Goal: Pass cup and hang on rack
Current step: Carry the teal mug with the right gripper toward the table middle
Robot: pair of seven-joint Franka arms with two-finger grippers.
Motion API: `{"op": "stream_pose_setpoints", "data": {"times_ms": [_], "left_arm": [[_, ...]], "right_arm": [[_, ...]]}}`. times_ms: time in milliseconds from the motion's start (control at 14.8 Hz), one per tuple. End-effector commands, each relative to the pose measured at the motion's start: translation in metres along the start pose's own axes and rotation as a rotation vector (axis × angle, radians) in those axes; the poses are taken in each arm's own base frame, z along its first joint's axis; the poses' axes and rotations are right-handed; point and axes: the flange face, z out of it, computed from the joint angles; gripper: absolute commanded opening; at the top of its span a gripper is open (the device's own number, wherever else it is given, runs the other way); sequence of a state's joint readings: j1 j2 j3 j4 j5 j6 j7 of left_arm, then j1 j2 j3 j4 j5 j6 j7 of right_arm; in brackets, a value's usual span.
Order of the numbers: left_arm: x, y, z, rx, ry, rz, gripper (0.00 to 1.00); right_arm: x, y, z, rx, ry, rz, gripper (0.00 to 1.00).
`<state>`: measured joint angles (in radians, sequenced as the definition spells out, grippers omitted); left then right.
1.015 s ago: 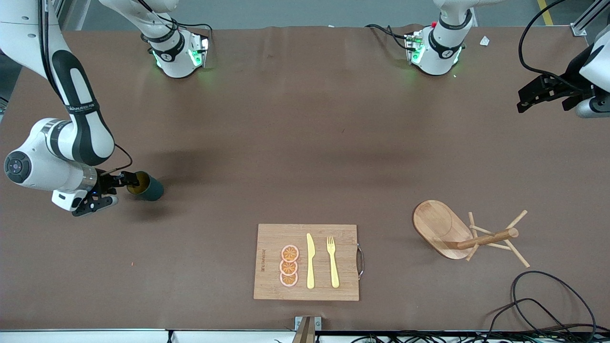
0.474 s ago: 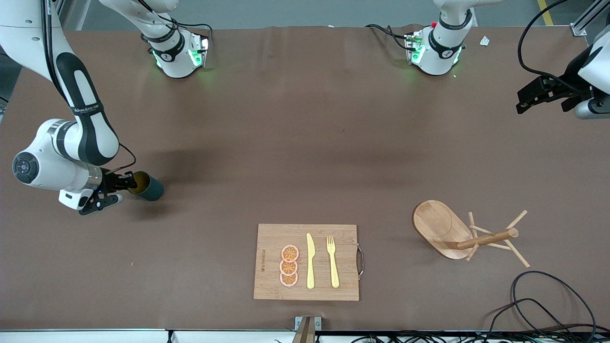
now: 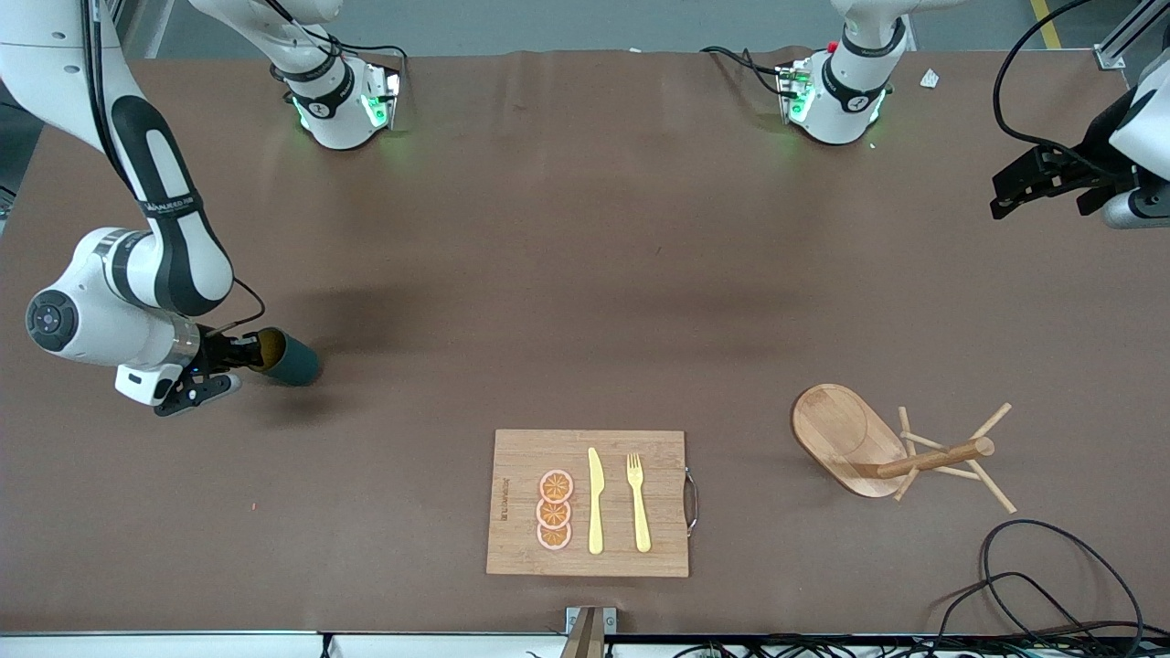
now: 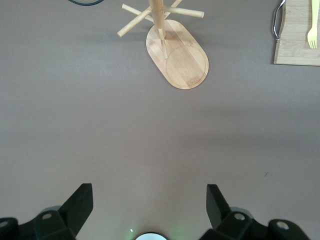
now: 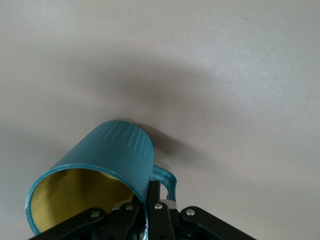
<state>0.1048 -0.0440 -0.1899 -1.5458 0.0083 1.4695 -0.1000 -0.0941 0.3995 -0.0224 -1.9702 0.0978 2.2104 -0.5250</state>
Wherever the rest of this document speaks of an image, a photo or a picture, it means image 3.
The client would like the wooden cutting board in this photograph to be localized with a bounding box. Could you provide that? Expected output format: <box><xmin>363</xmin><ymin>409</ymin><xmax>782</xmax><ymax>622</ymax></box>
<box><xmin>485</xmin><ymin>429</ymin><xmax>691</xmax><ymax>578</ymax></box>

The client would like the thick black cable loop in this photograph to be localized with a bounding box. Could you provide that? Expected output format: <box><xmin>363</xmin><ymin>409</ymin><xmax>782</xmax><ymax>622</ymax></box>
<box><xmin>980</xmin><ymin>518</ymin><xmax>1145</xmax><ymax>652</ymax></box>

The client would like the yellow plastic fork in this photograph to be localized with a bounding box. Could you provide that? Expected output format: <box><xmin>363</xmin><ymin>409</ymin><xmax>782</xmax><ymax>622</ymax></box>
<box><xmin>626</xmin><ymin>453</ymin><xmax>653</xmax><ymax>554</ymax></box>

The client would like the thin black cable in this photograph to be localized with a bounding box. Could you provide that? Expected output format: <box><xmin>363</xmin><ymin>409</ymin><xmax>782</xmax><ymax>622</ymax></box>
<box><xmin>931</xmin><ymin>571</ymin><xmax>1112</xmax><ymax>655</ymax></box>

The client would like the black base cable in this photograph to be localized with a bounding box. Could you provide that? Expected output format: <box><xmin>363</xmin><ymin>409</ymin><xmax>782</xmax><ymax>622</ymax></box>
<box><xmin>700</xmin><ymin>45</ymin><xmax>790</xmax><ymax>98</ymax></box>
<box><xmin>274</xmin><ymin>0</ymin><xmax>409</xmax><ymax>89</ymax></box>

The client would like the black left base cable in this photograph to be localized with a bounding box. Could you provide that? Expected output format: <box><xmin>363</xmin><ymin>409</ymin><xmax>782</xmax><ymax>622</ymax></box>
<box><xmin>700</xmin><ymin>45</ymin><xmax>790</xmax><ymax>98</ymax></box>

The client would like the wooden mug rack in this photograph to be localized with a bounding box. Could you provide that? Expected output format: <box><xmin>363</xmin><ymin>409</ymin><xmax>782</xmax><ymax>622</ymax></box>
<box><xmin>791</xmin><ymin>384</ymin><xmax>1017</xmax><ymax>515</ymax></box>

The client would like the black right base cable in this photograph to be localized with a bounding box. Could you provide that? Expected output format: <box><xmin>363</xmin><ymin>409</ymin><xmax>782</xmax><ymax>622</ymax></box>
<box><xmin>274</xmin><ymin>0</ymin><xmax>409</xmax><ymax>89</ymax></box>

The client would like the metal bracket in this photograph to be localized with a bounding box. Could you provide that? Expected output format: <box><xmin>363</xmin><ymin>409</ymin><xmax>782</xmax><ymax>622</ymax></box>
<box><xmin>564</xmin><ymin>605</ymin><xmax>619</xmax><ymax>658</ymax></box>

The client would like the yellow plastic knife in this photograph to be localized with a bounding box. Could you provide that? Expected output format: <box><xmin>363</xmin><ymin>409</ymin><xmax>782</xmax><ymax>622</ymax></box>
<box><xmin>588</xmin><ymin>447</ymin><xmax>606</xmax><ymax>556</ymax></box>

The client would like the teal ribbed mug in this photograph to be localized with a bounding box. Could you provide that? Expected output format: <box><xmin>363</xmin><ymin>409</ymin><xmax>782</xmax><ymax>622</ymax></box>
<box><xmin>256</xmin><ymin>329</ymin><xmax>323</xmax><ymax>387</ymax></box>

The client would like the brown table cover sheet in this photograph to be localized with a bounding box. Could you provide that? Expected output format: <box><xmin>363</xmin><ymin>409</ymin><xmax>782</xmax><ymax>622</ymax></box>
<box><xmin>0</xmin><ymin>46</ymin><xmax>1170</xmax><ymax>638</ymax></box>

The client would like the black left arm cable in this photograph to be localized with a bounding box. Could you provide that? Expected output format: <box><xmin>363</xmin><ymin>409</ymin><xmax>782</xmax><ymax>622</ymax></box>
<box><xmin>993</xmin><ymin>0</ymin><xmax>1112</xmax><ymax>175</ymax></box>

